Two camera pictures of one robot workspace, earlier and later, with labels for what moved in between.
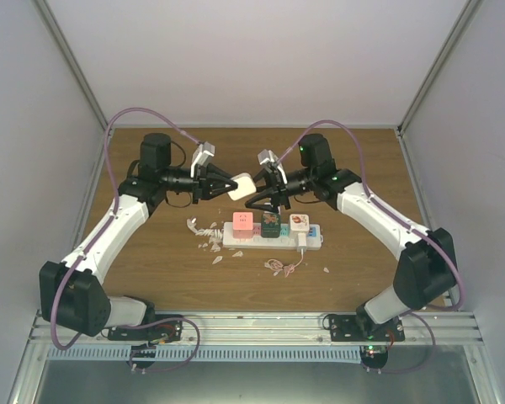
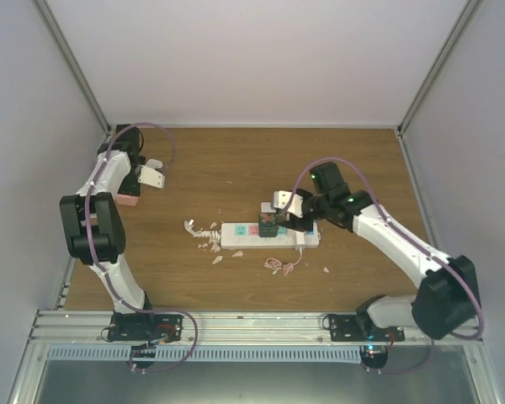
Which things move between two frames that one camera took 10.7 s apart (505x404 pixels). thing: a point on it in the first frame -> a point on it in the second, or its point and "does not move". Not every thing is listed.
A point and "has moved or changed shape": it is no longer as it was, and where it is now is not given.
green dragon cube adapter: x=270 y=224 does not move
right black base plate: x=344 y=327 does not move
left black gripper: x=204 y=183 -> x=130 y=188
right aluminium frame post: x=465 y=16 does not move
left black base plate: x=168 y=330 does not move
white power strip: x=284 y=241 does not move
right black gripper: x=277 y=192 -> x=299 y=225
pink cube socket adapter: x=243 y=220 has moved or changed shape
